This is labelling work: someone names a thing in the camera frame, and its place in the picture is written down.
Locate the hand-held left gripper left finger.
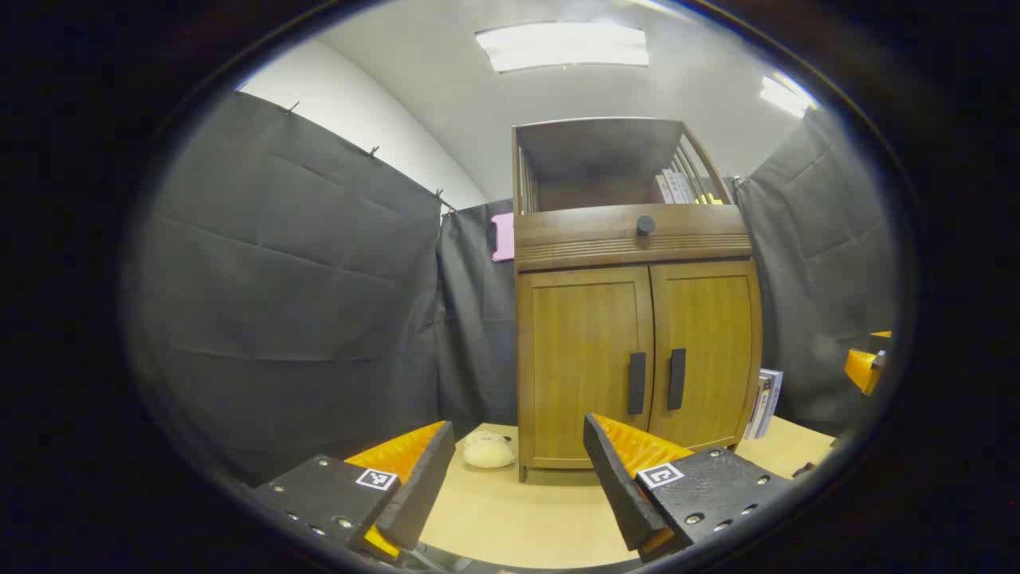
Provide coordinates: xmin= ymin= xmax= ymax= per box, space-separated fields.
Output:
xmin=253 ymin=420 xmax=457 ymax=563

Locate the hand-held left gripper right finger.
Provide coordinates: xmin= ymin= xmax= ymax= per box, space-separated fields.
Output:
xmin=583 ymin=412 xmax=794 ymax=563

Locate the black door handle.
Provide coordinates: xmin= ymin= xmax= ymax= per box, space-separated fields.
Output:
xmin=627 ymin=352 xmax=647 ymax=415
xmin=667 ymin=348 xmax=687 ymax=411

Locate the wooden shoe cabinet door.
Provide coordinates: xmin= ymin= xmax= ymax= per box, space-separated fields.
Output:
xmin=649 ymin=261 xmax=763 ymax=451
xmin=516 ymin=267 xmax=656 ymax=470

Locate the wooden double-door shoe cabinet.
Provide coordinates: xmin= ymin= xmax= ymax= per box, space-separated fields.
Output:
xmin=512 ymin=117 xmax=763 ymax=483

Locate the cream plush toy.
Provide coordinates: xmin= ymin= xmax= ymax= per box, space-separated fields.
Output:
xmin=463 ymin=430 xmax=517 ymax=470

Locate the blue-grey book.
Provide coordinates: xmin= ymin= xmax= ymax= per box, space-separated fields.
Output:
xmin=761 ymin=368 xmax=783 ymax=438

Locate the white and dark book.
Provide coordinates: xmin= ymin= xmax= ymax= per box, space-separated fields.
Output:
xmin=753 ymin=369 xmax=774 ymax=440

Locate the black backdrop cloth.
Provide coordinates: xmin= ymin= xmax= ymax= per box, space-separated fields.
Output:
xmin=124 ymin=89 xmax=901 ymax=487

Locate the row of thin books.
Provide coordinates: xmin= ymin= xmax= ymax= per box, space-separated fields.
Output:
xmin=655 ymin=167 xmax=724 ymax=205

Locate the small ceiling light panel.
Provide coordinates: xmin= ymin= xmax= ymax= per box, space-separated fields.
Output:
xmin=759 ymin=72 xmax=818 ymax=120

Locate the large ceiling light panel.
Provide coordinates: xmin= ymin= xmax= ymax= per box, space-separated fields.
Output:
xmin=476 ymin=22 xmax=650 ymax=74

